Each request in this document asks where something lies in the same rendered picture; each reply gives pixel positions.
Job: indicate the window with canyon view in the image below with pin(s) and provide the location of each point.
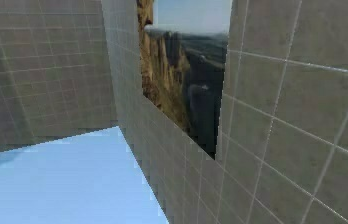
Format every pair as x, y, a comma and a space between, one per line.
182, 73

